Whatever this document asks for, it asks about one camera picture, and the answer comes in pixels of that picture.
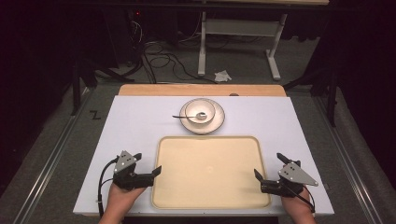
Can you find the metal floor rail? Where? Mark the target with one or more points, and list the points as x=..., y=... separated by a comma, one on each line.
x=46, y=171
x=351, y=174

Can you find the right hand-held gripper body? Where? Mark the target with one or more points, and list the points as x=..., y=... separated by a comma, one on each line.
x=294, y=175

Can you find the white metal desk frame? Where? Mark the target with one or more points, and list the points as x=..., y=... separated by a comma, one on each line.
x=239, y=27

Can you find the white plate with dark rim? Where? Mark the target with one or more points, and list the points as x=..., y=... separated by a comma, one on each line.
x=219, y=119

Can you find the metal spoon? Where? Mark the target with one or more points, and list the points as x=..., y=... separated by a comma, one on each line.
x=201, y=116

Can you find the person's left hand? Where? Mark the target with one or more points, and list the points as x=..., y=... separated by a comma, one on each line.
x=120, y=200

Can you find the white bowl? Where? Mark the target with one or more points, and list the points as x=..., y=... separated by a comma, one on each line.
x=194, y=107

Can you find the person's right hand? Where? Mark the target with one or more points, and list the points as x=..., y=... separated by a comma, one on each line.
x=297, y=203

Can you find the white table cover board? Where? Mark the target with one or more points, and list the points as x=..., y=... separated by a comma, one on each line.
x=134, y=124

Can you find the black metal stand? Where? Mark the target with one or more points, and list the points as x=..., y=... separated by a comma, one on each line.
x=76, y=90
x=332, y=99

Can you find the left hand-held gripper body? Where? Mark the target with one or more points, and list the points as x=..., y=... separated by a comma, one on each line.
x=126, y=163

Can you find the beige plastic tray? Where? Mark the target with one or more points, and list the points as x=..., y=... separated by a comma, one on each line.
x=208, y=174

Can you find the wooden table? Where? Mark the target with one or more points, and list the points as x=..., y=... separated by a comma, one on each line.
x=174, y=90

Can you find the crumpled white paper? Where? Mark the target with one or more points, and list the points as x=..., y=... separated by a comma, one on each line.
x=222, y=76

